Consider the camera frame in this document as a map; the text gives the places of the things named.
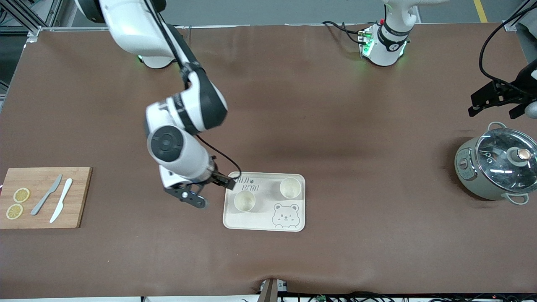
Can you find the lemon slice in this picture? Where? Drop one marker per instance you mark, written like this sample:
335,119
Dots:
21,195
14,211

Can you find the grey camera mounting post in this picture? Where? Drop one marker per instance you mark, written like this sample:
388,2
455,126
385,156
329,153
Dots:
268,293

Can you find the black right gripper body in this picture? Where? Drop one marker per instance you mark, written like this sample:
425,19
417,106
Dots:
216,177

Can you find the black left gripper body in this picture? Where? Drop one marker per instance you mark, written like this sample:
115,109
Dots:
521,85

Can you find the white IKEA cup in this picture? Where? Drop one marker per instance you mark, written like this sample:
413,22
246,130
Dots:
245,202
290,188

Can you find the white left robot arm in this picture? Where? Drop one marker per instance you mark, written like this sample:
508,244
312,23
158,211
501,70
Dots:
386,50

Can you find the aluminium frame profile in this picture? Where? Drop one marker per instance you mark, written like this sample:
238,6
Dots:
35,31
509,26

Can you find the white plastic knife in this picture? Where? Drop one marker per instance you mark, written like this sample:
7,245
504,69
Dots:
62,199

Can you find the brown table cover sheet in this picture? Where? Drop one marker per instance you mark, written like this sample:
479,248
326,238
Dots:
310,105

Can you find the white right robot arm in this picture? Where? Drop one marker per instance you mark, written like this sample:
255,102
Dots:
134,29

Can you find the bamboo cutting board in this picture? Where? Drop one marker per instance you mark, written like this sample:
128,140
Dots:
79,197

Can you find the grey-green cooking pot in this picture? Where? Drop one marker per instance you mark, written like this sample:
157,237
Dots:
465,167

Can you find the cream tray with bear print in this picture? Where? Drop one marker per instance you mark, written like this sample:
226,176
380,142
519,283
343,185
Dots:
256,220

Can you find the glass pot lid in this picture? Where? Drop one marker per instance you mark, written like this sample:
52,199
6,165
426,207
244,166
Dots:
495,155

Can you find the grey plastic knife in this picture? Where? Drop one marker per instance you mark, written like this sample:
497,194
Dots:
44,197

